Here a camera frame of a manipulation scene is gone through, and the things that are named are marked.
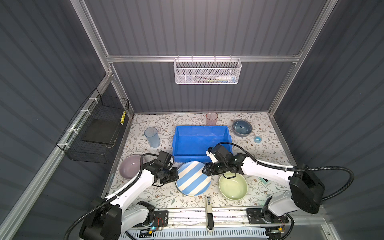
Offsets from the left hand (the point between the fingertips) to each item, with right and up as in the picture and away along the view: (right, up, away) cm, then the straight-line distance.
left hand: (178, 177), depth 83 cm
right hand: (+16, +3, -1) cm, 16 cm away
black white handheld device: (+16, -15, -13) cm, 25 cm away
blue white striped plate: (+8, -2, -1) cm, 8 cm away
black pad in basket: (-38, +26, -9) cm, 47 cm away
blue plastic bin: (+6, +17, +20) cm, 27 cm away
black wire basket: (-43, +40, 0) cm, 59 cm away
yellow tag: (-31, +34, -1) cm, 46 cm away
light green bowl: (+32, -7, 0) cm, 32 cm away
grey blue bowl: (+44, +28, +25) cm, 57 cm away
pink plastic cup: (+22, +35, +25) cm, 48 cm away
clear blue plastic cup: (-19, +24, +13) cm, 33 cm away
